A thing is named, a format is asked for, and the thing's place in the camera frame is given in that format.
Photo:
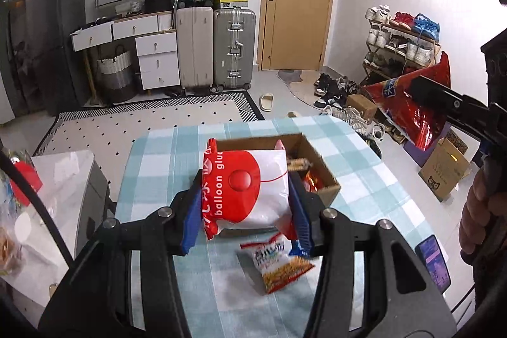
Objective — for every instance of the beige suitcase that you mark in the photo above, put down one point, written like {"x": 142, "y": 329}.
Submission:
{"x": 196, "y": 49}

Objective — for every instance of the purple bag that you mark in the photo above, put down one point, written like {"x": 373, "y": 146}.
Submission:
{"x": 414, "y": 158}

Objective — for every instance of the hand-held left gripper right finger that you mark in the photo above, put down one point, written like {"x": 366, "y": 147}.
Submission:
{"x": 301, "y": 217}

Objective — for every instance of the clear plastic food bag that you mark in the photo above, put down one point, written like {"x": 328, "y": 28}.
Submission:
{"x": 11, "y": 239}

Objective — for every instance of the wooden shoe rack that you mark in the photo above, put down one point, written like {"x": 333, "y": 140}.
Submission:
{"x": 396, "y": 45}

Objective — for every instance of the grey doormat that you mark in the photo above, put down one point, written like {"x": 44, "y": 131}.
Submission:
{"x": 295, "y": 82}

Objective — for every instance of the large red snack bag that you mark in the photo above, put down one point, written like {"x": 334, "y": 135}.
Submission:
{"x": 412, "y": 118}

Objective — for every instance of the cardboard box with cat print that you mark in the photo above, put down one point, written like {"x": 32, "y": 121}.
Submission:
{"x": 445, "y": 169}

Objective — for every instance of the pile of shoes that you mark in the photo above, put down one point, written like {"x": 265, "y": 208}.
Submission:
{"x": 344, "y": 96}

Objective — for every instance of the brown snack bar packet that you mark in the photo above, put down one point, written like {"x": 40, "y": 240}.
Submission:
{"x": 299, "y": 164}

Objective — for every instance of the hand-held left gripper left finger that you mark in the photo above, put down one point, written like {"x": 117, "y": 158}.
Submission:
{"x": 192, "y": 219}

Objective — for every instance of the black glossy cabinet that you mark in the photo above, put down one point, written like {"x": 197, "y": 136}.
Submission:
{"x": 14, "y": 61}

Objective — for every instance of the dotted white rug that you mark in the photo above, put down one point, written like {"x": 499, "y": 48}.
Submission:
{"x": 138, "y": 120}

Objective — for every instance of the small brown cardboard box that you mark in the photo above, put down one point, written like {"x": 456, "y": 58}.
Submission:
{"x": 362, "y": 108}

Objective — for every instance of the blue sneakers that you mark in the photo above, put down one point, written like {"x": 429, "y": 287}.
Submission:
{"x": 427, "y": 26}

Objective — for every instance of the black smartphone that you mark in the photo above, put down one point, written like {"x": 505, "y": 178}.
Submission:
{"x": 433, "y": 264}

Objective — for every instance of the yellow black shoebox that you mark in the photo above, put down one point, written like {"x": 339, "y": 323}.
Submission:
{"x": 231, "y": 1}

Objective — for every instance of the red sneakers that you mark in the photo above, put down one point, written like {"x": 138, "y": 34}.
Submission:
{"x": 402, "y": 19}

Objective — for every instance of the grey refrigerator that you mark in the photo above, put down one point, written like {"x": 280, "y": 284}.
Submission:
{"x": 59, "y": 41}

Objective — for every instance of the small red paper bag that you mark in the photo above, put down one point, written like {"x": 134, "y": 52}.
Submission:
{"x": 27, "y": 175}

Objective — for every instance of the silver suitcase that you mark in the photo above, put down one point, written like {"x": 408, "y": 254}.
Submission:
{"x": 234, "y": 49}

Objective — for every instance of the grey marble-top side cabinet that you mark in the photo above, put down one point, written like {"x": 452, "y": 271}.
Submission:
{"x": 63, "y": 195}

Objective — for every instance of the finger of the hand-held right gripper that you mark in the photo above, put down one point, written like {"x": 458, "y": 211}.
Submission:
{"x": 449, "y": 100}

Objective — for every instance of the red white snack bag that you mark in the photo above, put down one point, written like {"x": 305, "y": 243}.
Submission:
{"x": 246, "y": 185}

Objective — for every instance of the white drawer desk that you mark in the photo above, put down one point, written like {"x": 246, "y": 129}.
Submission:
{"x": 156, "y": 53}

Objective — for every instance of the grey white laundry basket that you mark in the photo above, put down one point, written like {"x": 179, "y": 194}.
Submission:
{"x": 115, "y": 74}

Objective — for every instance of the white sneakers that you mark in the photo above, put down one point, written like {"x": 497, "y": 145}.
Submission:
{"x": 378, "y": 13}

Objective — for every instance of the white orange snack packet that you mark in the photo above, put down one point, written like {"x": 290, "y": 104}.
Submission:
{"x": 277, "y": 267}

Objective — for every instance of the person's right hand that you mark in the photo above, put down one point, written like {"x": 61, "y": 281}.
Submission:
{"x": 477, "y": 215}

